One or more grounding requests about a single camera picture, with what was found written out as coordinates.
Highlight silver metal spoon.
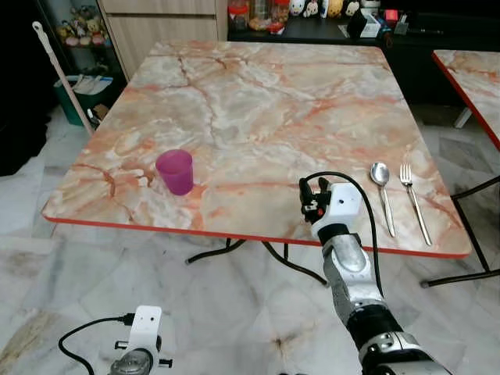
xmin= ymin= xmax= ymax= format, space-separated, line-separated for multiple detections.
xmin=370 ymin=162 xmax=397 ymax=238

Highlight black metal table legs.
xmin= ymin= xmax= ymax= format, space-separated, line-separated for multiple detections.
xmin=186 ymin=237 xmax=329 ymax=287

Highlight silver metal fork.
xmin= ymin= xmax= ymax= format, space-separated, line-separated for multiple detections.
xmin=399 ymin=164 xmax=433 ymax=247

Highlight purple plastic cup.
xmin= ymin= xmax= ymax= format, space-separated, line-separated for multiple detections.
xmin=155 ymin=149 xmax=194 ymax=196

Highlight white and blue box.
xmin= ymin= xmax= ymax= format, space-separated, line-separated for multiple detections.
xmin=361 ymin=9 xmax=384 ymax=39

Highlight red lidded jar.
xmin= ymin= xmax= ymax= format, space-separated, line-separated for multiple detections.
xmin=228 ymin=2 xmax=250 ymax=31

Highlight light wood cabinet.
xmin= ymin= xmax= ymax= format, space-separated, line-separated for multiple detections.
xmin=99 ymin=0 xmax=229 ymax=80

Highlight green storage bin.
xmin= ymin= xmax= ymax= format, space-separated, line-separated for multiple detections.
xmin=53 ymin=74 xmax=120 ymax=127

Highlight display shelf with plush toys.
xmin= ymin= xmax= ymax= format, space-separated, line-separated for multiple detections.
xmin=37 ymin=0 xmax=126 ymax=79

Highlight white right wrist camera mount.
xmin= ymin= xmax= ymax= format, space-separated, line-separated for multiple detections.
xmin=316 ymin=183 xmax=363 ymax=236

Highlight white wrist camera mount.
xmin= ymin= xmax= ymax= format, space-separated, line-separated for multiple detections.
xmin=316 ymin=183 xmax=363 ymax=236
xmin=128 ymin=305 xmax=163 ymax=358

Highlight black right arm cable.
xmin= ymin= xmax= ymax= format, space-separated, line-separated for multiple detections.
xmin=299 ymin=172 xmax=385 ymax=302

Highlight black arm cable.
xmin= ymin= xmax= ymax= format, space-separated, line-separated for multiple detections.
xmin=299 ymin=172 xmax=385 ymax=302
xmin=59 ymin=313 xmax=138 ymax=375

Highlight black folding table leg frame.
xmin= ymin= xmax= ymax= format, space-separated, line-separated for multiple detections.
xmin=421 ymin=176 xmax=500 ymax=289

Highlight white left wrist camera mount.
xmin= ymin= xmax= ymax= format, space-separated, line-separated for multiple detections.
xmin=128 ymin=305 xmax=163 ymax=358

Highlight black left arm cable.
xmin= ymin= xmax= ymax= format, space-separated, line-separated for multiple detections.
xmin=59 ymin=313 xmax=138 ymax=375

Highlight pale pink broom handle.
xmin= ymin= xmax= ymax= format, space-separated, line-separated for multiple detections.
xmin=32 ymin=21 xmax=95 ymax=135

